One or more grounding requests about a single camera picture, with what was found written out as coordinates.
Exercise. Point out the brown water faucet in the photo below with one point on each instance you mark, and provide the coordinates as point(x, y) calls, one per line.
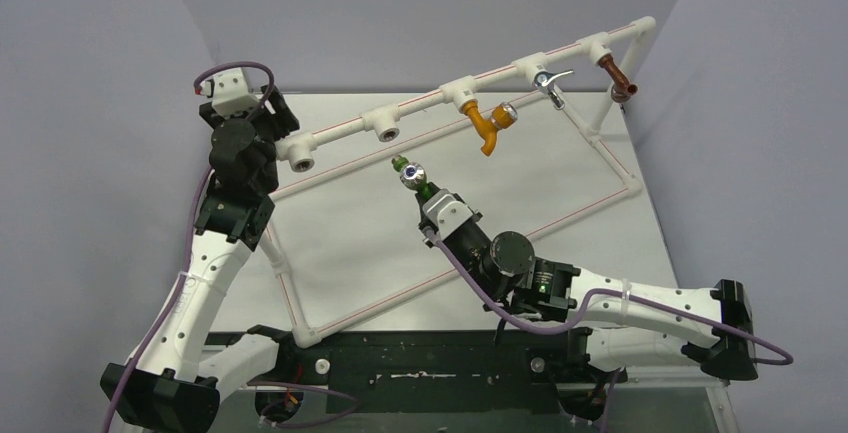
point(622, 89)

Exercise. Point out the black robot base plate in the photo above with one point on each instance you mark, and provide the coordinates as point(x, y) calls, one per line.
point(438, 371)

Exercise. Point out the white PVC pipe frame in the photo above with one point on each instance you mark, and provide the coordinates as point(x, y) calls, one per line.
point(616, 52)

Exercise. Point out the green water faucet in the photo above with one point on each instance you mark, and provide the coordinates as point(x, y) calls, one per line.
point(413, 176)

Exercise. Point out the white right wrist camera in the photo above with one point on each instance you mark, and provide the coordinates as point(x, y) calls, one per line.
point(446, 212)

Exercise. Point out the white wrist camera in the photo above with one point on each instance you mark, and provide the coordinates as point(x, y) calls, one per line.
point(229, 91)
point(446, 212)

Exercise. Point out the orange water faucet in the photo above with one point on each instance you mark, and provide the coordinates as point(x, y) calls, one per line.
point(502, 117)

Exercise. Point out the chrome lever water faucet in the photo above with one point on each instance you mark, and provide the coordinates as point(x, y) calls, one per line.
point(545, 82)

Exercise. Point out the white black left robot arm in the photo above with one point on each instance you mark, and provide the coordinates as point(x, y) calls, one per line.
point(160, 388)

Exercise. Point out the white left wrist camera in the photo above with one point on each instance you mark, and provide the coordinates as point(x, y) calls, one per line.
point(229, 91)

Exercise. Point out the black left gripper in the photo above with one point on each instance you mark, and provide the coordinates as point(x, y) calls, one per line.
point(282, 123)

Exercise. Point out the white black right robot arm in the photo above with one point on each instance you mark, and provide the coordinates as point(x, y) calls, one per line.
point(629, 323)

